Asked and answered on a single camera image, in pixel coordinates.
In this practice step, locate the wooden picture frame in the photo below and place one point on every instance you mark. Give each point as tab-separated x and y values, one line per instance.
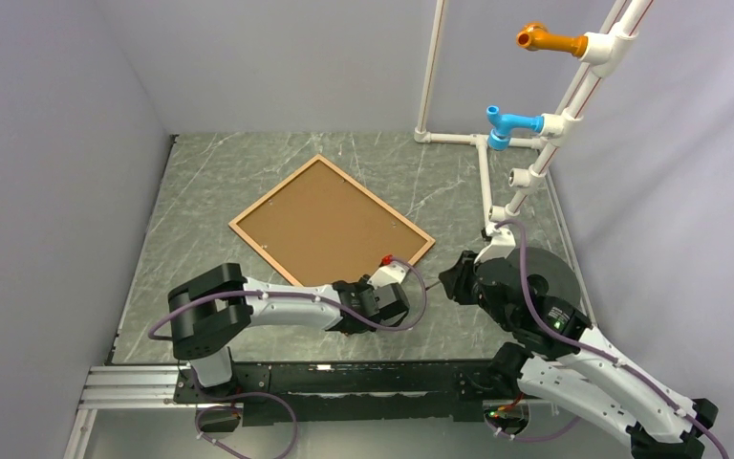
321	225

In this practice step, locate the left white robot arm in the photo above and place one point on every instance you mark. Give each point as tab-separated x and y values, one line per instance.
208	311

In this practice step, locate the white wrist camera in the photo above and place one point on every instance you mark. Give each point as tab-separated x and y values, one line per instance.
500	243
389	271

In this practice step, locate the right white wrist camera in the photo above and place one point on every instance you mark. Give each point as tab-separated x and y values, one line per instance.
500	243

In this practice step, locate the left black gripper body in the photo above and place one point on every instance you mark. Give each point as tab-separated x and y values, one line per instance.
364	286

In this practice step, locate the orange pipe fitting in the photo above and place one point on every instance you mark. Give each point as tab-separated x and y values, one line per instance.
537	37

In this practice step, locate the black round disc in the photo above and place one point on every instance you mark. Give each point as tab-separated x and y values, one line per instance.
549	275

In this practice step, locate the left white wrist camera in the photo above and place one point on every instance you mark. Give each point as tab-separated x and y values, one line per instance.
389	271

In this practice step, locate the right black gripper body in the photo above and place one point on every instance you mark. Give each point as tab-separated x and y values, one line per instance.
465	290

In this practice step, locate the blue pipe fitting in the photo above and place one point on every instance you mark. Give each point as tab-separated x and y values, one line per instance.
503	124

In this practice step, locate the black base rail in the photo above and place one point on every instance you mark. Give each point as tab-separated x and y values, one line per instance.
276	392

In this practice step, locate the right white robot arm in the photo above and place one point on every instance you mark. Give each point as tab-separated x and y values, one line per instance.
558	355

